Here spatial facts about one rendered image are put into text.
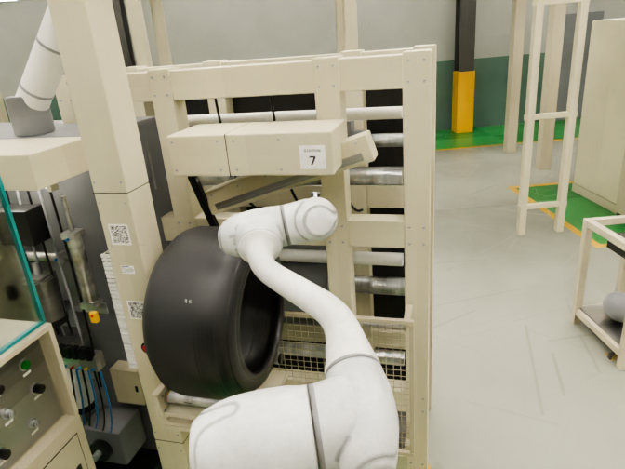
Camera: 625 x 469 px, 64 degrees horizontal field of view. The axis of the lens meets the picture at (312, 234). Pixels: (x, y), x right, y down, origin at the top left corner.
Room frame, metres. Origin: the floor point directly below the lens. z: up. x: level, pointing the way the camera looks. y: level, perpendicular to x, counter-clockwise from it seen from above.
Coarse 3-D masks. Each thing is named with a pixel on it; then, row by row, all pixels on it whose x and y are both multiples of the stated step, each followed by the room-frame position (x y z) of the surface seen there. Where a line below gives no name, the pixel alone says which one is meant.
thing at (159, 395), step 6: (162, 384) 1.50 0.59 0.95; (156, 390) 1.47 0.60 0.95; (162, 390) 1.48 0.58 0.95; (168, 390) 1.50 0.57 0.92; (156, 396) 1.45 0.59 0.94; (162, 396) 1.46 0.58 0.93; (156, 402) 1.45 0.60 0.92; (162, 402) 1.46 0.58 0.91; (156, 408) 1.45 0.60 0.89; (162, 408) 1.45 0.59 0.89; (156, 414) 1.45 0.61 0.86; (162, 414) 1.45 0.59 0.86
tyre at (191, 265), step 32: (160, 256) 1.52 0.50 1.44; (192, 256) 1.46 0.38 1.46; (224, 256) 1.44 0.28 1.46; (160, 288) 1.39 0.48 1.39; (192, 288) 1.36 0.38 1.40; (224, 288) 1.36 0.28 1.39; (256, 288) 1.84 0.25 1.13; (160, 320) 1.33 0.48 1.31; (192, 320) 1.31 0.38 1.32; (224, 320) 1.31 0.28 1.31; (256, 320) 1.78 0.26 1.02; (160, 352) 1.31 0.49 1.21; (192, 352) 1.28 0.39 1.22; (224, 352) 1.28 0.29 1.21; (256, 352) 1.68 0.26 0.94; (192, 384) 1.31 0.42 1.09; (224, 384) 1.29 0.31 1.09; (256, 384) 1.41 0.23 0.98
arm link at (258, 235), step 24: (240, 216) 1.14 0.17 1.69; (264, 216) 1.12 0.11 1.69; (240, 240) 1.08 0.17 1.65; (264, 240) 1.07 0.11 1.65; (264, 264) 0.99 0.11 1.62; (288, 288) 0.91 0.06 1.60; (312, 288) 0.89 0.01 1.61; (312, 312) 0.85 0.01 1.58; (336, 312) 0.82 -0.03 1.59; (336, 336) 0.76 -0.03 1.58; (360, 336) 0.75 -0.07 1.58; (336, 360) 0.70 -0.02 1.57
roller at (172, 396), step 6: (168, 396) 1.48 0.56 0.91; (174, 396) 1.47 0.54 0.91; (180, 396) 1.47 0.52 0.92; (186, 396) 1.46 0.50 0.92; (192, 396) 1.46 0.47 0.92; (168, 402) 1.48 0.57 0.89; (174, 402) 1.47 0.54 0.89; (180, 402) 1.46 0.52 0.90; (186, 402) 1.46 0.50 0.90; (192, 402) 1.45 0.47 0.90; (198, 402) 1.44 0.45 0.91; (204, 402) 1.44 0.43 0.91; (210, 402) 1.43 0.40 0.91; (216, 402) 1.43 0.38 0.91
